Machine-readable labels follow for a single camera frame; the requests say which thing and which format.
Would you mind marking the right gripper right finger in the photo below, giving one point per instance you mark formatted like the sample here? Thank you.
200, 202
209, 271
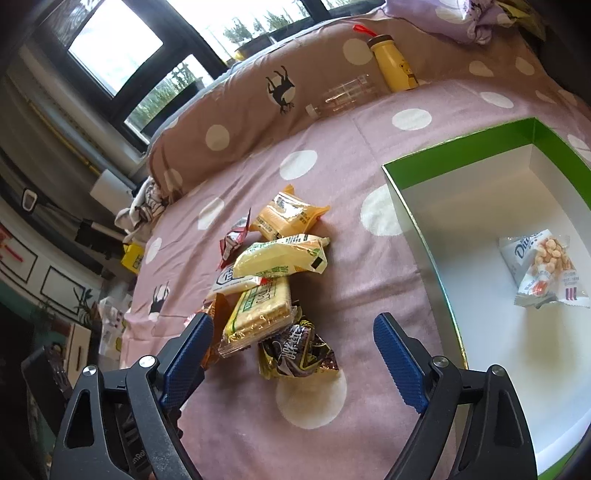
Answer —
496, 441

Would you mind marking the striped white cloth pile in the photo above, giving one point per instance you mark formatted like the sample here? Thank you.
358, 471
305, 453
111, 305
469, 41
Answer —
140, 217

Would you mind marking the yellow carton box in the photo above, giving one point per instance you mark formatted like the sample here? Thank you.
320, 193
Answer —
132, 257

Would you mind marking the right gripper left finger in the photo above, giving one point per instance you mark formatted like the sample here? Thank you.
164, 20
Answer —
91, 443

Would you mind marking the clear plastic bottle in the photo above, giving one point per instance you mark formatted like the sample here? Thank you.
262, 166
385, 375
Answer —
344, 97

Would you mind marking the orange brown snack bag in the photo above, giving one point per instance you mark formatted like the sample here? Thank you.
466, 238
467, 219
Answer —
219, 311

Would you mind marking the orange yellow biscuit pack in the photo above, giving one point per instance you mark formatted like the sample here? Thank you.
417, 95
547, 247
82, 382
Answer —
286, 215

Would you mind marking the pale yellow snack pack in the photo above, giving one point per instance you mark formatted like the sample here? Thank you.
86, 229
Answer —
283, 257

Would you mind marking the yellow black snack bag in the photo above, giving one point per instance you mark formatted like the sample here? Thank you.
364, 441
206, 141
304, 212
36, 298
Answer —
296, 352

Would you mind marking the white blue snack bag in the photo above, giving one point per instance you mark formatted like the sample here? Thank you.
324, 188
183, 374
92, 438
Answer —
543, 270

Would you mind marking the white red milk snack pack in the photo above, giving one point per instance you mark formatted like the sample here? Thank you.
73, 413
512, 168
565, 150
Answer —
227, 284

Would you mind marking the red white candy wrapper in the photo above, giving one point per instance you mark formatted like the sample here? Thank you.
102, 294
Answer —
233, 240

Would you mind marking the yellow bottle red cap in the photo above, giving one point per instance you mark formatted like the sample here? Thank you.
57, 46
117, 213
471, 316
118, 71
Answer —
395, 69

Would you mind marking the purple dotted cloth bundle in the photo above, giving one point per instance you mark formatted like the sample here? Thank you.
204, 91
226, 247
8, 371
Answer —
464, 21

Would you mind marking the soda cracker clear pack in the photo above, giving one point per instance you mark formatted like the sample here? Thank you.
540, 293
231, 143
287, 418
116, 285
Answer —
260, 312

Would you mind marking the white paper roll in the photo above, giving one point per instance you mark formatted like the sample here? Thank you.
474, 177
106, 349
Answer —
111, 192

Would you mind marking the green white cardboard box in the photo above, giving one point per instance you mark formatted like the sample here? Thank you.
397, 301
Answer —
455, 202

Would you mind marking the black framed window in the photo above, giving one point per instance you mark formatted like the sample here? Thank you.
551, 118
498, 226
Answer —
136, 62

